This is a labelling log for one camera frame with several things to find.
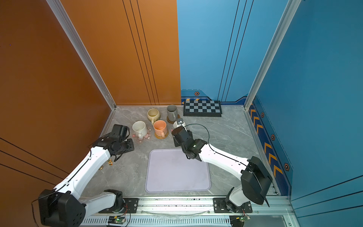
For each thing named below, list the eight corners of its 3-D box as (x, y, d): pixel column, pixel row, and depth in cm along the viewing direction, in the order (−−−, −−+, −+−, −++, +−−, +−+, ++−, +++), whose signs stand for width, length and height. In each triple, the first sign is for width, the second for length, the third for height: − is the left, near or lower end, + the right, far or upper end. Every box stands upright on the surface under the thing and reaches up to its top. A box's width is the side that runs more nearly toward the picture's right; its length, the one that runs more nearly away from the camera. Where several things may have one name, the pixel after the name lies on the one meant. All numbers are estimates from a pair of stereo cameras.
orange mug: (154, 140, 101) (151, 133, 93) (156, 127, 108) (154, 119, 101) (166, 140, 101) (164, 133, 93) (167, 127, 108) (166, 119, 101)
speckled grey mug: (167, 124, 110) (166, 114, 101) (168, 114, 117) (167, 104, 108) (177, 124, 110) (176, 114, 101) (177, 114, 117) (176, 104, 108)
